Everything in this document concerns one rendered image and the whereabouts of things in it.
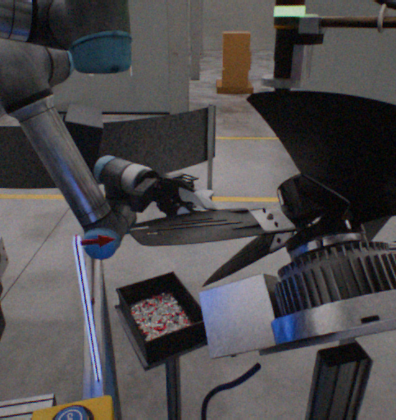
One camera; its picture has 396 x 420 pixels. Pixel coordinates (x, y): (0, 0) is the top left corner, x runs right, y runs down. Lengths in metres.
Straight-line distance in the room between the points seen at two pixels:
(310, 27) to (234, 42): 8.05
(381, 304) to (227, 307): 0.30
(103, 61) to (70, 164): 0.36
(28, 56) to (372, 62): 6.49
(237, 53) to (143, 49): 2.65
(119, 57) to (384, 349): 2.04
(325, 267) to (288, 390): 1.37
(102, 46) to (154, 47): 6.15
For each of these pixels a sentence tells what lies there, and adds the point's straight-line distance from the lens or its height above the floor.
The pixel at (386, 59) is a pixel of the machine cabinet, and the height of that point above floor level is 0.92.
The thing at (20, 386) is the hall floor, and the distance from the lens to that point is 2.11.
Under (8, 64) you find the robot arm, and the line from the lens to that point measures 0.81.
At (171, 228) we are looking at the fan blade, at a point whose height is 1.20.
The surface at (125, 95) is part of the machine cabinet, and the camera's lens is 6.82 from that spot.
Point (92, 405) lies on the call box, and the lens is 0.57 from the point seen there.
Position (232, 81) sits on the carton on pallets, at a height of 0.26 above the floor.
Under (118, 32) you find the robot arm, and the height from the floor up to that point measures 1.51.
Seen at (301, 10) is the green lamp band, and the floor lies 1.53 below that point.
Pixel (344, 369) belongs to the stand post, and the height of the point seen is 0.89.
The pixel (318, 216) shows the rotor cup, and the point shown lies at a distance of 0.72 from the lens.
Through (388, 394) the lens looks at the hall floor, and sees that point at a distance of 2.10.
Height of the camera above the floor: 1.52
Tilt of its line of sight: 26 degrees down
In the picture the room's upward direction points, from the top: straight up
